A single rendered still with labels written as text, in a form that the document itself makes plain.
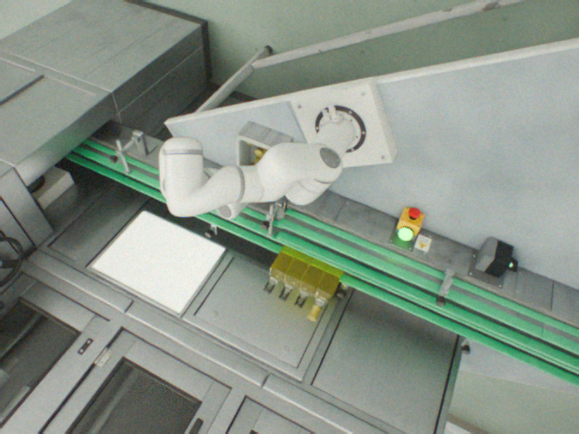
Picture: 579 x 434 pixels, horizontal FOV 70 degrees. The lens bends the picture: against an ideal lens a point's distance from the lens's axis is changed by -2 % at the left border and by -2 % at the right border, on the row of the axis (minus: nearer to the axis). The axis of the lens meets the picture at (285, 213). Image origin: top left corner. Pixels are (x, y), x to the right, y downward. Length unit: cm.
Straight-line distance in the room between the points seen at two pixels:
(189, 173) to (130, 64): 118
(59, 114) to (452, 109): 141
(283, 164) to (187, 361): 85
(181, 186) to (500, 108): 79
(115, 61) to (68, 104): 32
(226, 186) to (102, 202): 114
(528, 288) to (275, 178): 94
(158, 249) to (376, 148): 93
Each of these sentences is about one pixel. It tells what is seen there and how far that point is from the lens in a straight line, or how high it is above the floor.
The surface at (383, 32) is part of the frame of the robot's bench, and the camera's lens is 177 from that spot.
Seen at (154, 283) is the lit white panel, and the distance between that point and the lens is 164.
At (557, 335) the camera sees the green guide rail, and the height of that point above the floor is 94.
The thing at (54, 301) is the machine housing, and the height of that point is 147.
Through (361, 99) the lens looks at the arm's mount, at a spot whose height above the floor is 80.
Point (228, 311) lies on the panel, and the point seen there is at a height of 122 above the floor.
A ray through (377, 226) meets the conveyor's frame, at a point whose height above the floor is 82.
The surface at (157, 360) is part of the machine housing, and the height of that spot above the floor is 147.
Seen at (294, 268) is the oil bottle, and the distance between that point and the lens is 146.
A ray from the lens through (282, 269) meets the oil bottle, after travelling 146.
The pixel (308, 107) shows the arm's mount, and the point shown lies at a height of 81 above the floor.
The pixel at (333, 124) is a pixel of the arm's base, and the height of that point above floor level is 86.
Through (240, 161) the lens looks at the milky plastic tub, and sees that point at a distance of 152.
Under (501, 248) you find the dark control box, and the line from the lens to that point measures 146.
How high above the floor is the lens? 176
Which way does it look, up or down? 36 degrees down
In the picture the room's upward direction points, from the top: 147 degrees counter-clockwise
